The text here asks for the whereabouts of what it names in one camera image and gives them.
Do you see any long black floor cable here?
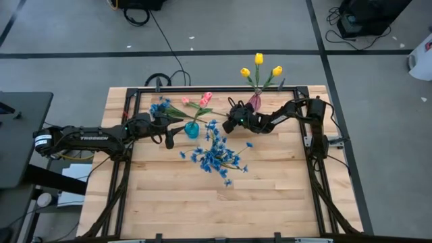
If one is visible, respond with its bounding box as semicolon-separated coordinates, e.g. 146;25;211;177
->
149;9;188;86

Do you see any black aluminium table frame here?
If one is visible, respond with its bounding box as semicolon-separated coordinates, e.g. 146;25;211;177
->
79;86;364;243

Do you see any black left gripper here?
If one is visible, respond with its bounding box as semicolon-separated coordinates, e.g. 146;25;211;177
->
151;111;186;150

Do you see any black equipment case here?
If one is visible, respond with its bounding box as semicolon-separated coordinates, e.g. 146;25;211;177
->
116;0;167;11

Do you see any blue artificial flower bunch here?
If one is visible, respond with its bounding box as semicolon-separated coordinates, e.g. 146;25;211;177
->
178;140;254;188
149;97;208;124
203;119;227;151

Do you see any purple glass vase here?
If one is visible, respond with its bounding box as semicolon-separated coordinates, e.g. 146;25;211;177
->
248;88;263;113

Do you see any black cable bundle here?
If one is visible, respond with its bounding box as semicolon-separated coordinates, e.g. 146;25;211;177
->
325;5;393;51

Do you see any white round object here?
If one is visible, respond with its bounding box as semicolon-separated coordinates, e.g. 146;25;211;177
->
36;192;53;208

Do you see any looped black cable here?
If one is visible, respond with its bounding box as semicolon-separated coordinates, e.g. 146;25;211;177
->
144;70;192;88

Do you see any large black equipment box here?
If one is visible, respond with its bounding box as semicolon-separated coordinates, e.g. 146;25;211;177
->
336;0;413;38

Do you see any coiled black cable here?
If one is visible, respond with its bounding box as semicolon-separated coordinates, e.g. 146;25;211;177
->
122;6;151;28

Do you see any yellow cable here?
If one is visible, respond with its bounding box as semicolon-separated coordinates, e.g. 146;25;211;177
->
55;153;95;161

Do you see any white paper sheet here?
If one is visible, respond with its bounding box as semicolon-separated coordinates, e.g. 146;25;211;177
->
56;163;92;207

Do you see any white plastic bin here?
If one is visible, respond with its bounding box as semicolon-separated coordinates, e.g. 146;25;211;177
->
406;32;432;82

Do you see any teal glass vase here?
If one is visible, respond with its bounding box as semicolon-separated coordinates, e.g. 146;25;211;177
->
184;121;200;140

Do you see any black desk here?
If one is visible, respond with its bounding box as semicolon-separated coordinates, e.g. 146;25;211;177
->
0;90;54;189

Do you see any black support beam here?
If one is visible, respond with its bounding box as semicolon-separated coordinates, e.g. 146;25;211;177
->
25;164;88;196

